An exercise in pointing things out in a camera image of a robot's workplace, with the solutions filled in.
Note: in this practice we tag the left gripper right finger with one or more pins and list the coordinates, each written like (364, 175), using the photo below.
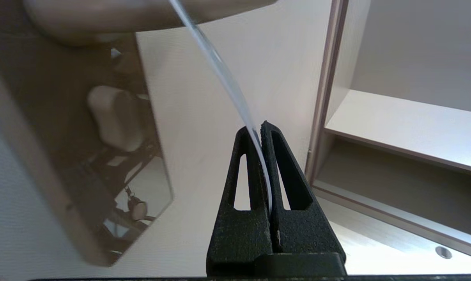
(309, 234)

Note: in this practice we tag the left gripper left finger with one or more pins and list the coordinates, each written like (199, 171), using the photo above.
(239, 234)

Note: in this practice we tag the white and blue door hanger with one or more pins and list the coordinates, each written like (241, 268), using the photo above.
(229, 82)

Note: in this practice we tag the round metal floor socket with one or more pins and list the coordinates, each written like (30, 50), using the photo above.
(443, 252)

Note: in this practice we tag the beige closet shelf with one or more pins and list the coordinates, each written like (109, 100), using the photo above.
(407, 125)

